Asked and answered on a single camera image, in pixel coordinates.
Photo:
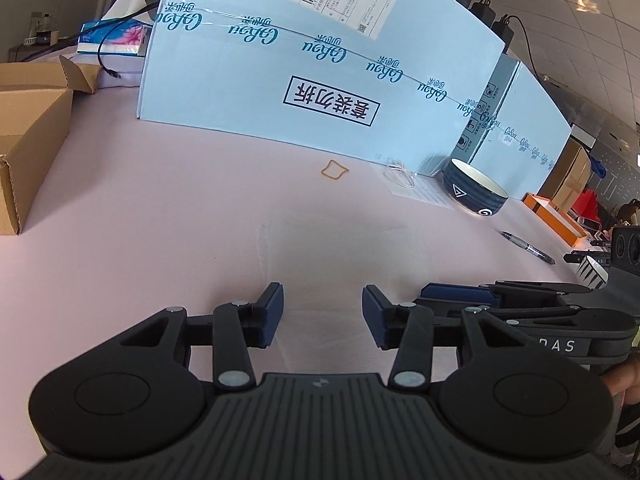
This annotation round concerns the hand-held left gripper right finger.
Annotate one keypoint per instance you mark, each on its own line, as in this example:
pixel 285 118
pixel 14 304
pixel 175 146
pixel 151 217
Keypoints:
pixel 372 320

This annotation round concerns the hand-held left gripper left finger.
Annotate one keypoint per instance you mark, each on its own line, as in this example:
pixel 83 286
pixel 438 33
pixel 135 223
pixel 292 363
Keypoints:
pixel 274 315

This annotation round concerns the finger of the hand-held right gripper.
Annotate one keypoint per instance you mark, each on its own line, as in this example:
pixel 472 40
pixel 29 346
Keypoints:
pixel 530 307
pixel 460 292

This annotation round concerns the person's right hand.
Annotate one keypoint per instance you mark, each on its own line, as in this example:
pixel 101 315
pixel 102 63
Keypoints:
pixel 622 380

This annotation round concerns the white black striped bowl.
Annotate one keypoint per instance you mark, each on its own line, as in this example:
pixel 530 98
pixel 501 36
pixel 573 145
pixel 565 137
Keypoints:
pixel 595 272

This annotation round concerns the grey black pen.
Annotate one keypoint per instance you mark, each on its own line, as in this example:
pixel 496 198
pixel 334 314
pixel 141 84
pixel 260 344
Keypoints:
pixel 530 249

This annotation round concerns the orange flat box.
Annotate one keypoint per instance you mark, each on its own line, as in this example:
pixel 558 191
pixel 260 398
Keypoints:
pixel 555 217

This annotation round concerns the dark blue patterned bowl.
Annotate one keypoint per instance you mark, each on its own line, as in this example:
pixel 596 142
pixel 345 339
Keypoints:
pixel 470 197

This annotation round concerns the clear plastic sleeve with paper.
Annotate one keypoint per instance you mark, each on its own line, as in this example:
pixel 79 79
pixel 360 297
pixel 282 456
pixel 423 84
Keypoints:
pixel 430 192

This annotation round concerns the tall brown cardboard box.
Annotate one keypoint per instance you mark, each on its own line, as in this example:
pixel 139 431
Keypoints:
pixel 570 175

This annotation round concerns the tan rubber band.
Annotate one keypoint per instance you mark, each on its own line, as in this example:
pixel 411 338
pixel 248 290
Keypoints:
pixel 325 174

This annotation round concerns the light blue carton with icons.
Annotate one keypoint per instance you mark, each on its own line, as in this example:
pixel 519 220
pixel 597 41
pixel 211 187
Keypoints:
pixel 525 125

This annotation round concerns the large light blue carton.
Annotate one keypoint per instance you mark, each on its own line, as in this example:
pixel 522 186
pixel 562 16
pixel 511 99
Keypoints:
pixel 250 70

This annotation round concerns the open brown cardboard box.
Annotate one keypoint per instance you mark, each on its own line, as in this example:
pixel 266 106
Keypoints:
pixel 30 160

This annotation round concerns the blue tissue pack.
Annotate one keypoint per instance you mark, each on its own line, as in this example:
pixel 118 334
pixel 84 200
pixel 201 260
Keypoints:
pixel 115 40

